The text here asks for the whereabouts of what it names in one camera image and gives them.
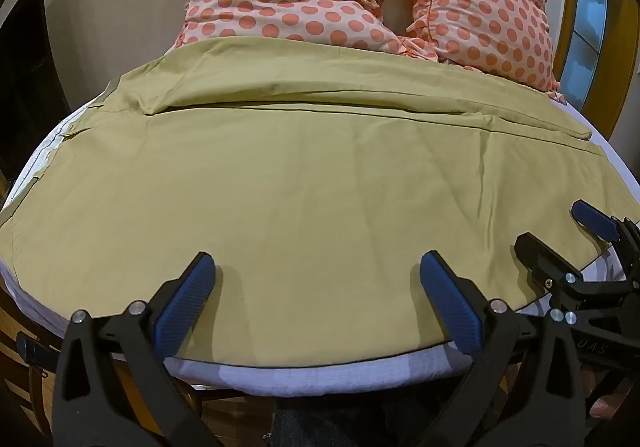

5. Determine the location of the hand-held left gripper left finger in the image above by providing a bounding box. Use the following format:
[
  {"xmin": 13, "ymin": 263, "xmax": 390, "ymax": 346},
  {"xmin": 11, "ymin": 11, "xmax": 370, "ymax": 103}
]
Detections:
[{"xmin": 52, "ymin": 251, "xmax": 221, "ymax": 447}]

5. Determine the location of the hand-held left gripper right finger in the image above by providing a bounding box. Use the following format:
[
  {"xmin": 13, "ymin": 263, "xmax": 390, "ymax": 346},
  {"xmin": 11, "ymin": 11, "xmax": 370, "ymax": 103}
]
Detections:
[{"xmin": 419, "ymin": 250, "xmax": 587, "ymax": 447}]

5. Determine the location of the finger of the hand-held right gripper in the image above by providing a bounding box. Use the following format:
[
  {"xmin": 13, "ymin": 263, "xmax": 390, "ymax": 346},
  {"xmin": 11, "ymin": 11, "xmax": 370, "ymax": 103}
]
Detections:
[
  {"xmin": 515, "ymin": 232, "xmax": 640, "ymax": 324},
  {"xmin": 571, "ymin": 199, "xmax": 640, "ymax": 273}
]

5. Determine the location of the olive green bed sheet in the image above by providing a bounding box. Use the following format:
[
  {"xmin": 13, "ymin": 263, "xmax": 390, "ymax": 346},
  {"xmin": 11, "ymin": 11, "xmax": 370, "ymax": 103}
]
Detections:
[{"xmin": 0, "ymin": 37, "xmax": 632, "ymax": 368}]

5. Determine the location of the person's right hand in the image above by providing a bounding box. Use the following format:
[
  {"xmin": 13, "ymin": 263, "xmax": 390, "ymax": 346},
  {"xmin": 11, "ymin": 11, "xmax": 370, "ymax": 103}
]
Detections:
[{"xmin": 580, "ymin": 361, "xmax": 640, "ymax": 428}]

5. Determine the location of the frosted glass window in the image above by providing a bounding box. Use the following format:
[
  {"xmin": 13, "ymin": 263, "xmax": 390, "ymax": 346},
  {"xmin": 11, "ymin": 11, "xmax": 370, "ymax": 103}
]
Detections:
[{"xmin": 556, "ymin": 0, "xmax": 612, "ymax": 114}]

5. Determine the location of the wooden bed frame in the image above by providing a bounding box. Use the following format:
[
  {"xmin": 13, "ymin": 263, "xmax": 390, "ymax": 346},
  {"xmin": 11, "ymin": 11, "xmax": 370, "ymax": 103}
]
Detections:
[{"xmin": 0, "ymin": 284, "xmax": 281, "ymax": 447}]

